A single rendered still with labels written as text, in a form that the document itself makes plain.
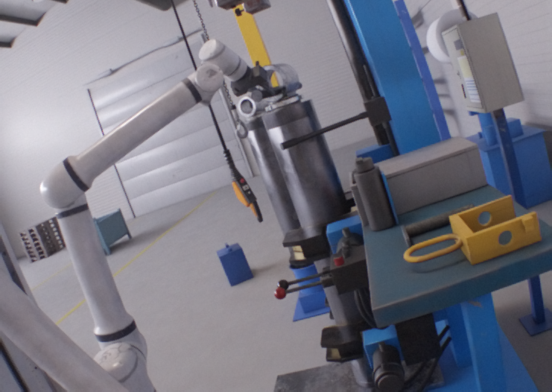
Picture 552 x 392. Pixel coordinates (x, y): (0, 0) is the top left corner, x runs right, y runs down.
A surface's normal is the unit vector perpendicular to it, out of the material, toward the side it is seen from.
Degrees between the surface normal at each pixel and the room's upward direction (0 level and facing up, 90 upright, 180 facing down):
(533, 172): 90
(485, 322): 90
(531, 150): 90
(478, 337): 90
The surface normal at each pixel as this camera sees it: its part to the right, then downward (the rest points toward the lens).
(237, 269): 0.22, 0.06
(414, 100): -0.16, 0.20
